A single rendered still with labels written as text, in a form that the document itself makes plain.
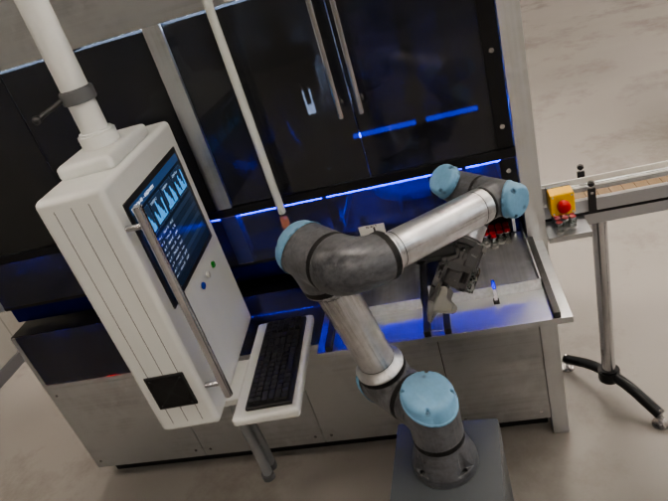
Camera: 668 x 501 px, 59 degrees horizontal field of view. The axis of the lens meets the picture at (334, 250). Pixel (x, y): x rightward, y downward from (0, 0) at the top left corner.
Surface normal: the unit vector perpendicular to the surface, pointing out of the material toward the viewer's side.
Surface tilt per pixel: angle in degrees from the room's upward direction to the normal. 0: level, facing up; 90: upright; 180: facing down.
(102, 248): 90
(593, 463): 0
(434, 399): 8
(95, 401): 90
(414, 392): 8
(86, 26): 90
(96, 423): 90
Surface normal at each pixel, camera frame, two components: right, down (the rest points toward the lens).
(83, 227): -0.06, 0.50
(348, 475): -0.27, -0.84
